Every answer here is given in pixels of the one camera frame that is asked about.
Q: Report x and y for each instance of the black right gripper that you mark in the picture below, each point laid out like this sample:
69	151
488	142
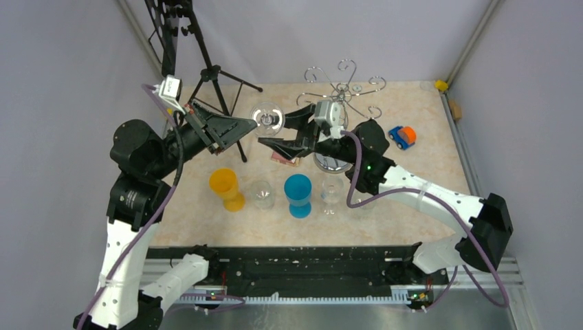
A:
308	135

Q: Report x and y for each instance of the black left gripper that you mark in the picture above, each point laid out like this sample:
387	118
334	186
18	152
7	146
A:
220	130

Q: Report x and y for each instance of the clear tall stemmed glass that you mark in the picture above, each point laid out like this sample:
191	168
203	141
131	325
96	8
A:
269	119

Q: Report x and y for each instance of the yellow wine glass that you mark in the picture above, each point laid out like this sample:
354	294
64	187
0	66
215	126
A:
223	183

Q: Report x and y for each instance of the blue wine glass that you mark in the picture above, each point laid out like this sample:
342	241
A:
297	189

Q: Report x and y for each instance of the clear small wine glass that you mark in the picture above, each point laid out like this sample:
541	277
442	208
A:
331	193

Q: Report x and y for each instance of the clear patterned wine glass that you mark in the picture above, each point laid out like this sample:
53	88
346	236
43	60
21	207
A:
262	194

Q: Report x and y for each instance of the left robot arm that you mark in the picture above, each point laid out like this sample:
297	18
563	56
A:
150	169

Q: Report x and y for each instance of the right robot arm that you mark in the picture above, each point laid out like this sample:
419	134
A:
482	226

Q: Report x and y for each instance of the chrome wine glass rack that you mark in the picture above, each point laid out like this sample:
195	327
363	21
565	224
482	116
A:
342	92

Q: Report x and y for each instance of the playing card box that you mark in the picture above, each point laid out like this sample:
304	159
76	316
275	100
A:
276	157

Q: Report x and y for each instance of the black tripod stand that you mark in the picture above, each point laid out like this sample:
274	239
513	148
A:
211	71

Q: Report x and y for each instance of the blue orange toy car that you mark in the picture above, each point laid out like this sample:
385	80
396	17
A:
404	136

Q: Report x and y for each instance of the black perforated plate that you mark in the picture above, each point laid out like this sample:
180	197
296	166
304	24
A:
164	17

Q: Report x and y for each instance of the yellow corner clamp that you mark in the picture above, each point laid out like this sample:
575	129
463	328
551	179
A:
441	85

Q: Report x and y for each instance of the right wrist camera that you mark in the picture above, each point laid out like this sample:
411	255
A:
331	119

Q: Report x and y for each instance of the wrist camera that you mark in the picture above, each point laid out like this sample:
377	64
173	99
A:
167	94
331	119

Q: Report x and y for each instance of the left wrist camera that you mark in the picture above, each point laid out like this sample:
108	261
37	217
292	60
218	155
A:
167	94

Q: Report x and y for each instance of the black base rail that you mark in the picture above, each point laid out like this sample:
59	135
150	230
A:
300	272

